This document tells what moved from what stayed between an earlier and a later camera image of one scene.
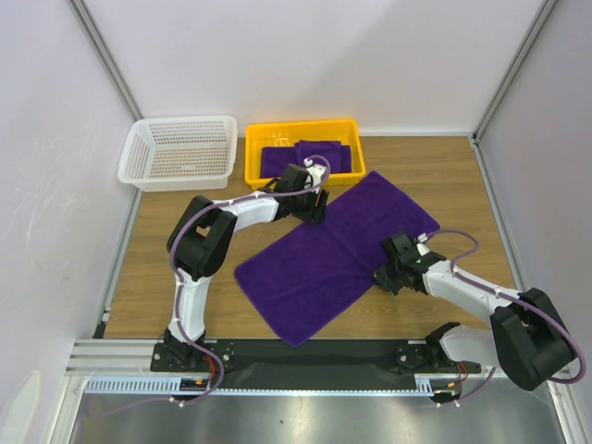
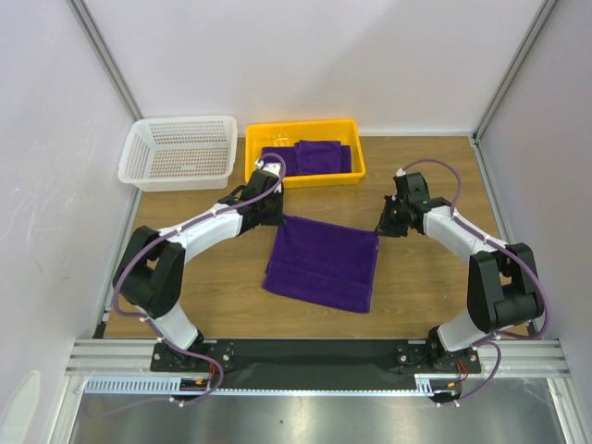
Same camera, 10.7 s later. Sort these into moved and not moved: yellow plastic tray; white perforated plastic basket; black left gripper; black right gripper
Moved: black left gripper; black right gripper
Not moved: white perforated plastic basket; yellow plastic tray
